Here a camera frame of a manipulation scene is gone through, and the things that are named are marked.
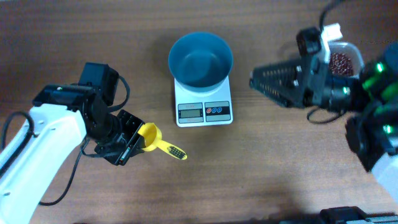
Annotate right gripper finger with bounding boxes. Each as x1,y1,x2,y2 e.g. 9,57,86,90
249,79,304,108
251,58,302,84

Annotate yellow measuring scoop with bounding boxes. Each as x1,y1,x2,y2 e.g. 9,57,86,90
138,123,188,160

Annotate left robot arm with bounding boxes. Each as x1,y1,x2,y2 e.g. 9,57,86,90
1,62,144,223

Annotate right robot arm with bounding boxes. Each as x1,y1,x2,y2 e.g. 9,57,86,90
249,24,397,200

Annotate white digital kitchen scale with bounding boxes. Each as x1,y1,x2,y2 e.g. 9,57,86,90
174,78,233,128

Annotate blue plastic bowl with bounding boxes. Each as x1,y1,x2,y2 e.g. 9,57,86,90
168,32,234,92

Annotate red beans in container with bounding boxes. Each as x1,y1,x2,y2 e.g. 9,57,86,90
329,53,354,77

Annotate clear plastic bean container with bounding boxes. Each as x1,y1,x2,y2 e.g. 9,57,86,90
328,42,364,79

